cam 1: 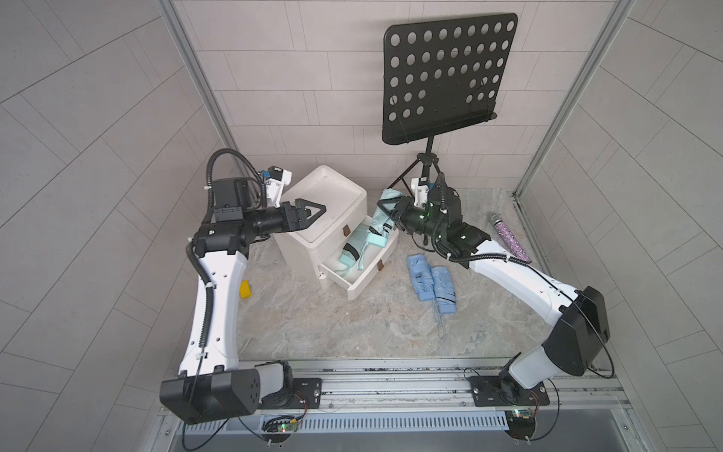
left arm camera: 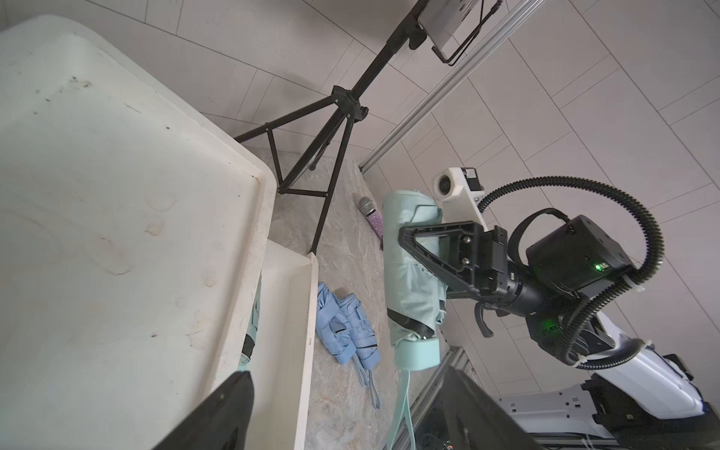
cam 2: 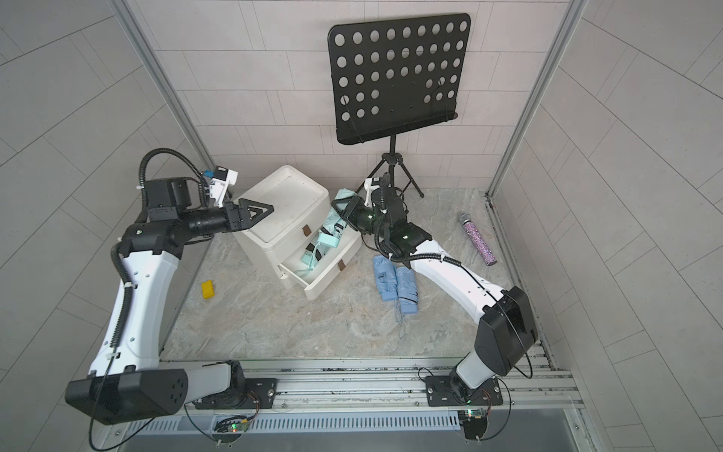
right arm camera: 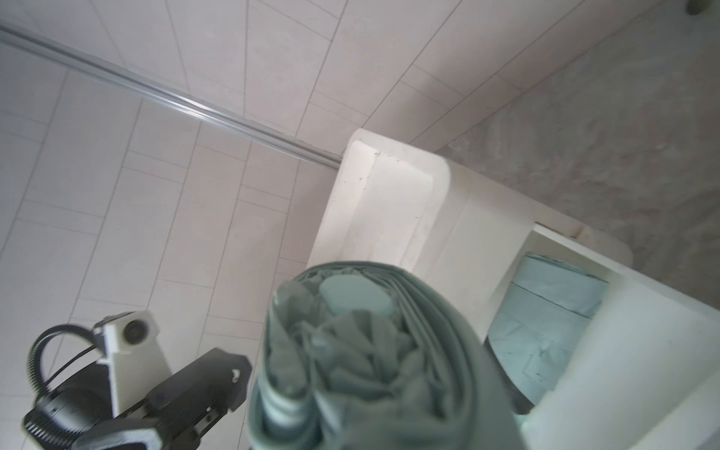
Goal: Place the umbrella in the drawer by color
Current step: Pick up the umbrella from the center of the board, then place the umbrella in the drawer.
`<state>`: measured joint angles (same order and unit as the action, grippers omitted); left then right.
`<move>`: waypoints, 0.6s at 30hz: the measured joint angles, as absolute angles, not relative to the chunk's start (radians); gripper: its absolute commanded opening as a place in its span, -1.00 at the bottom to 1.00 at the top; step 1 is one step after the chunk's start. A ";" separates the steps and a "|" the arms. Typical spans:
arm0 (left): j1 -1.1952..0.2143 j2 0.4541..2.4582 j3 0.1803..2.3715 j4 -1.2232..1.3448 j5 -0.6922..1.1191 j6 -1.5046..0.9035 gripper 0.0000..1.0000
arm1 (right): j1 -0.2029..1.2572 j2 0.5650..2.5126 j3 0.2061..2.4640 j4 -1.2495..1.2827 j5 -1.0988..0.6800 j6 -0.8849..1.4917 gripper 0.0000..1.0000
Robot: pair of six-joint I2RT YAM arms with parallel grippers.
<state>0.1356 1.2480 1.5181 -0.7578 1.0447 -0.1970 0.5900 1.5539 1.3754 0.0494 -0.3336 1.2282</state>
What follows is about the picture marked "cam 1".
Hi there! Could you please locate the aluminium rail frame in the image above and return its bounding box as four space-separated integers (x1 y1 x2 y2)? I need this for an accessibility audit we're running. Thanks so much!
168 338 639 419

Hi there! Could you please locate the green circuit board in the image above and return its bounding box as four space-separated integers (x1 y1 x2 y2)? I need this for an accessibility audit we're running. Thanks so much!
262 415 301 434
505 408 537 429

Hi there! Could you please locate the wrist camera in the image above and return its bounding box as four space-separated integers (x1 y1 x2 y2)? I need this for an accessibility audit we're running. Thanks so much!
260 166 292 209
410 177 434 209

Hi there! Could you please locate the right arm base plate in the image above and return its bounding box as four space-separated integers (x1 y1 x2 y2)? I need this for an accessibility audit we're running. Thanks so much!
465 375 550 408

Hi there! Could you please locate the yellow small block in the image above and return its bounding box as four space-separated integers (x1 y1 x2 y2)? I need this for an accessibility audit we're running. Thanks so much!
238 281 252 299

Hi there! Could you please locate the right green circuit board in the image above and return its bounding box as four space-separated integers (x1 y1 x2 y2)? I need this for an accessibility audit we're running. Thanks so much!
505 408 537 429

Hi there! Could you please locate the black perforated music stand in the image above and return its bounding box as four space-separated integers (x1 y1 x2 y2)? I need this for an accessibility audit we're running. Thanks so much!
381 12 519 181

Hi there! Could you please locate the white three-drawer cabinet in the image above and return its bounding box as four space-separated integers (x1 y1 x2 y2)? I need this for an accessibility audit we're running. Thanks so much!
274 165 367 289

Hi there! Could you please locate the light blue umbrella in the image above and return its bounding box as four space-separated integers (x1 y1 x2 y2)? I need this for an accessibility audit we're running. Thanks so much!
431 267 458 315
407 254 435 301

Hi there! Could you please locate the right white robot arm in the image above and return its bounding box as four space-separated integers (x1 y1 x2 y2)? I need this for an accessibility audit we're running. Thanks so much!
378 175 610 406

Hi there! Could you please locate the left green circuit board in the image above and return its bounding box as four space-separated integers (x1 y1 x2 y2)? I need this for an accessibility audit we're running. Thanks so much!
262 415 301 434

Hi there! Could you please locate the purple glitter microphone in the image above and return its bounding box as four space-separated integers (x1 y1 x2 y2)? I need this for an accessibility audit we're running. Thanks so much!
489 212 531 264

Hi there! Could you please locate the mint green umbrella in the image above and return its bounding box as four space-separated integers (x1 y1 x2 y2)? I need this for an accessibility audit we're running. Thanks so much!
366 188 402 248
339 223 370 272

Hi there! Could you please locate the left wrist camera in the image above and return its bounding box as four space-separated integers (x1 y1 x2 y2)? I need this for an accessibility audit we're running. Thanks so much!
260 166 292 209

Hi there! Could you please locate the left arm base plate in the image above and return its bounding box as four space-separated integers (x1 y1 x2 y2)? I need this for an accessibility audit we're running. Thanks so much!
271 378 323 411

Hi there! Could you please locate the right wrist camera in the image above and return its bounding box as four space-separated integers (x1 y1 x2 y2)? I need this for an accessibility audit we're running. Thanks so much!
410 177 434 209

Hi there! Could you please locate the light blue folded umbrella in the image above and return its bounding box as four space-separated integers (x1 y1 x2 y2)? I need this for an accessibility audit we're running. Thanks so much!
407 254 435 301

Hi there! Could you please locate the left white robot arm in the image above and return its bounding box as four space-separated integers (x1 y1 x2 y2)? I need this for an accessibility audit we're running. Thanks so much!
159 148 327 425

